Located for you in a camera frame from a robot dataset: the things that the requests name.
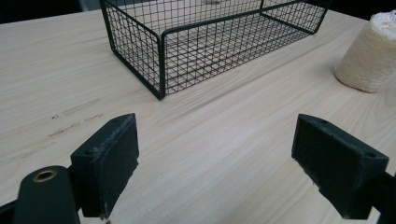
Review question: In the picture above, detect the black wire mesh basket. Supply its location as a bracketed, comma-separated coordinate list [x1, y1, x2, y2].
[98, 0, 332, 102]

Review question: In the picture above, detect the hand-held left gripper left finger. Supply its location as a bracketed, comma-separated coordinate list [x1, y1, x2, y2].
[70, 112, 140, 219]

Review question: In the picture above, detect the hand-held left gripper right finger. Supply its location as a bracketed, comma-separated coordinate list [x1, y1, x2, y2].
[290, 113, 390, 220]

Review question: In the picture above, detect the beige loofah sponge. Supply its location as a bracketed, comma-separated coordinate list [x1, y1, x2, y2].
[333, 9, 396, 94]

